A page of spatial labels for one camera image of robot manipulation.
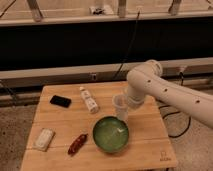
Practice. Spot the small wooden table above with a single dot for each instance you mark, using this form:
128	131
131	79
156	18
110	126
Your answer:
148	148

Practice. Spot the green ceramic bowl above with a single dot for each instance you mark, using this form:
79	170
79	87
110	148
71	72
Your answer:
110	134

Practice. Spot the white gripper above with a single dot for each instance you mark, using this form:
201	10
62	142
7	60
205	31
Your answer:
133	104

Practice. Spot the white bottle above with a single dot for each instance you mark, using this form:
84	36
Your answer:
89	100

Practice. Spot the red sausage snack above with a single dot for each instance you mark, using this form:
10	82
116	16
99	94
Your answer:
77	144

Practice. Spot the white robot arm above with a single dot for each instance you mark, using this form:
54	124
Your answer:
145	79

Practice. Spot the black phone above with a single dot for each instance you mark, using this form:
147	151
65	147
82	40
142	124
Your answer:
60	101

